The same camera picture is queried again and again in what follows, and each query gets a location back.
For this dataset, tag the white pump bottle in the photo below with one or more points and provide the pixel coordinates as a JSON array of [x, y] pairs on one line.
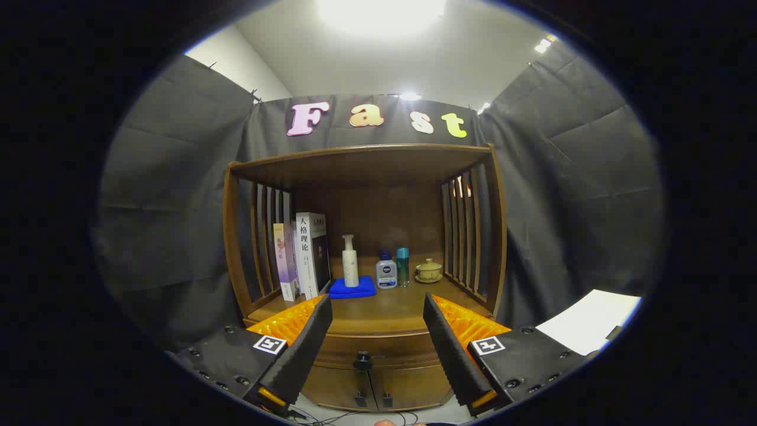
[[350, 266]]

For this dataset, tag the thick white book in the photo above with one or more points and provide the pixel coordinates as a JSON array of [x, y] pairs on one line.
[[306, 254]]

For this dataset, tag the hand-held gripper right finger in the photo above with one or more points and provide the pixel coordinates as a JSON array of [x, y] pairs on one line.
[[452, 355]]

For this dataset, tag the brown wooden drawer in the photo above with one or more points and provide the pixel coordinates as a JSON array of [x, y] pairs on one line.
[[384, 346]]

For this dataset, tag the blue folded cloth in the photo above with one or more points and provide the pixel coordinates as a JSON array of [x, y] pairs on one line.
[[355, 291]]

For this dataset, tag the wooden countertop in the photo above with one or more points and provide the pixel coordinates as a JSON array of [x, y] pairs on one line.
[[396, 307]]

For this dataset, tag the white bottle blue cap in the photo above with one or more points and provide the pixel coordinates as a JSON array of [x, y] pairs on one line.
[[386, 275]]

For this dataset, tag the round ceiling lamp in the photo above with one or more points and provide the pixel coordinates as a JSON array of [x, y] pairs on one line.
[[381, 15]]

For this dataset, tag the black backdrop cloth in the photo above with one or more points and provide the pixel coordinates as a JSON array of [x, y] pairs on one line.
[[171, 207]]

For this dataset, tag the slim teal bottle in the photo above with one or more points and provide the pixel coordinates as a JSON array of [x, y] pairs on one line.
[[403, 269]]

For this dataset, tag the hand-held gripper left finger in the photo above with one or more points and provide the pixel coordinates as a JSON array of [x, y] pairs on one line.
[[301, 355]]

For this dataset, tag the white flat board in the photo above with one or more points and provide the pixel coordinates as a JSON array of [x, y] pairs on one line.
[[591, 322]]

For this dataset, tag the brown wooden cabinet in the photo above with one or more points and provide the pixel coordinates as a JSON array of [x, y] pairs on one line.
[[378, 213]]

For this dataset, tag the wooden cabinet door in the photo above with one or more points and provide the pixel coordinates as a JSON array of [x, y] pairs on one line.
[[414, 387], [337, 387]]

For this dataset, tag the thin purple book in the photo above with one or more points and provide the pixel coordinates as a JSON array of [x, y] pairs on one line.
[[285, 260]]

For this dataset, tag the beige lidded teacup with saucer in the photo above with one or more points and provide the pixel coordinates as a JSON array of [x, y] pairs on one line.
[[429, 272]]

